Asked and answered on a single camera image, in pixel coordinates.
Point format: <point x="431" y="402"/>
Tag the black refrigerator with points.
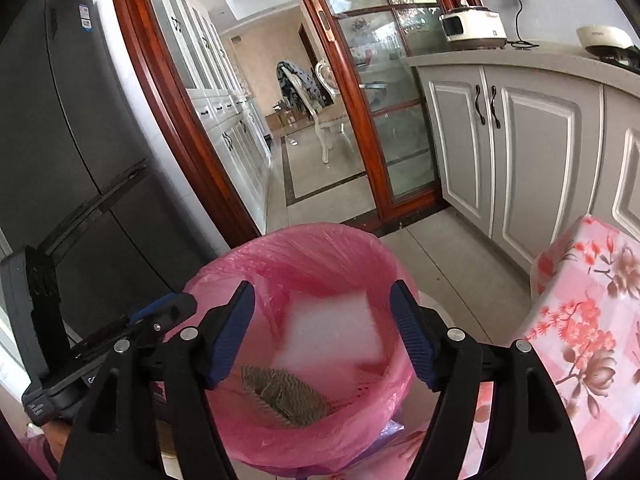
<point x="78" y="179"/>

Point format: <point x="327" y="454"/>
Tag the pink bag trash bin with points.
<point x="318" y="260"/>

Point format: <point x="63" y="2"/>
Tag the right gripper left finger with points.
<point x="114" y="435"/>

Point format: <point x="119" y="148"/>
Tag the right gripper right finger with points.
<point x="529" y="435"/>

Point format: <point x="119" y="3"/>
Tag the white rice cooker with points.
<point x="473" y="27"/>

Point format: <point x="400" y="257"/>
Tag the white dining chair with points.
<point x="302" y="93"/>

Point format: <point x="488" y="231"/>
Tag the wooden glass sliding door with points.
<point x="186" y="137"/>

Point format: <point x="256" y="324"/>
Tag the green wavy cloth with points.
<point x="284" y="396"/>

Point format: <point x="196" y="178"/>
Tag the white foam sheet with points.
<point x="339" y="330"/>

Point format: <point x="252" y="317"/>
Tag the floral pink tablecloth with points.
<point x="585" y="329"/>

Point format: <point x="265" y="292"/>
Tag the white kitchen cabinet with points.
<point x="528" y="142"/>

